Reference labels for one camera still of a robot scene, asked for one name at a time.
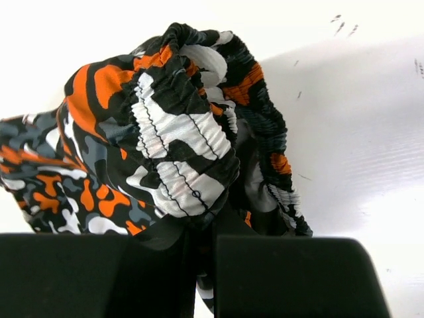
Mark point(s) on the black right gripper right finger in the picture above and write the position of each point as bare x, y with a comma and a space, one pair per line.
260, 276

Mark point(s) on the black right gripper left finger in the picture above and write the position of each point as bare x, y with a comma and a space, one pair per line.
66, 275

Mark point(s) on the orange camouflage shorts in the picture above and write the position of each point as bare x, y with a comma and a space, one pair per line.
182, 126

